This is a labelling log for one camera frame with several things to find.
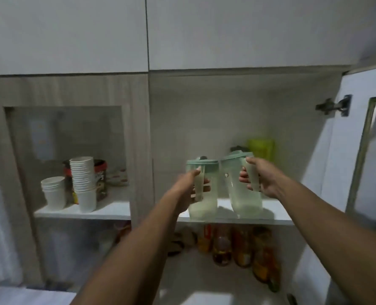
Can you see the dark jar with red lid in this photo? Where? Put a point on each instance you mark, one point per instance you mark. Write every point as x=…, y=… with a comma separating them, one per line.
x=100, y=174

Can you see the clear pitcher with green lid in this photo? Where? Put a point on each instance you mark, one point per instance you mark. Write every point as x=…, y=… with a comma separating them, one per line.
x=207, y=206
x=238, y=190

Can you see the bottle with amber liquid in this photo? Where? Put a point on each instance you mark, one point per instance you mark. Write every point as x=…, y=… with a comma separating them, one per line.
x=222, y=247

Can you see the orange packet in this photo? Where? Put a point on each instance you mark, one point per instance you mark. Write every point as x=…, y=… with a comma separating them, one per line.
x=206, y=239

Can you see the person's left hand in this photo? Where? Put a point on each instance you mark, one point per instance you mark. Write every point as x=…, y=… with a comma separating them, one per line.
x=183, y=190

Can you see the person's right forearm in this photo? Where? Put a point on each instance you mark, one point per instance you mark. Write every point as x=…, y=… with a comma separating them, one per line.
x=330, y=238

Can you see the white cabinet shelf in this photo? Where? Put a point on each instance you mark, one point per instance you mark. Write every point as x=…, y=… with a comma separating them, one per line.
x=270, y=212

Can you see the person's right hand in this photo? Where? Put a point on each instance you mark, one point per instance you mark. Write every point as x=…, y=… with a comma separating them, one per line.
x=268, y=179

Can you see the person's right thumb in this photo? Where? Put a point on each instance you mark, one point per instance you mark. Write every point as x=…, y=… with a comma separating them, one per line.
x=254, y=161

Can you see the tall stack of paper cups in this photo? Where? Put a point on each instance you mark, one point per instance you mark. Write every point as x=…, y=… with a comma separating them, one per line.
x=83, y=184

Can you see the white and red packet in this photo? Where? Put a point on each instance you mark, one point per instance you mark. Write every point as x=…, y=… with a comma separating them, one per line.
x=118, y=179

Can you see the large bottle with orange label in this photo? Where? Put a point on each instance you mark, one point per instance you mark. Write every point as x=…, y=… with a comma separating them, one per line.
x=265, y=257

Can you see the wooden cabinet door with glass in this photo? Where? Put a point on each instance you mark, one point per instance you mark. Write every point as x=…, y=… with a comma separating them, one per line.
x=140, y=123

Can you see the open white cabinet door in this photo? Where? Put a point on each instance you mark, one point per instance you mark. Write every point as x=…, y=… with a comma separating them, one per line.
x=337, y=161

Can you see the short stack of paper cups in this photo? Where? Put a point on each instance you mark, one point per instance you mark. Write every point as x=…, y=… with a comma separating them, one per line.
x=54, y=193

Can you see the person's left forearm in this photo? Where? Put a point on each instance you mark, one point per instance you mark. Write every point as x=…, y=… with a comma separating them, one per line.
x=134, y=250

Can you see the dark food packets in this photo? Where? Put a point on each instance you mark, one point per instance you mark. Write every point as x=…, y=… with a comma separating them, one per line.
x=181, y=243

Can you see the lime green plastic container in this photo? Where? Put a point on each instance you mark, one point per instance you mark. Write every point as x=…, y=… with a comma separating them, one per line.
x=262, y=149

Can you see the metal cabinet hinge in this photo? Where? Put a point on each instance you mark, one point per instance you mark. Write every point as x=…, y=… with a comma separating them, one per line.
x=334, y=105

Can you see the white upper cabinet door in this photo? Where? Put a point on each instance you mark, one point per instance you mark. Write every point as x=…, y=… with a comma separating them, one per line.
x=64, y=31
x=254, y=28

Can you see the person's left thumb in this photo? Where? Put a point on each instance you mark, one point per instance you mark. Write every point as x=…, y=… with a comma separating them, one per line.
x=196, y=172

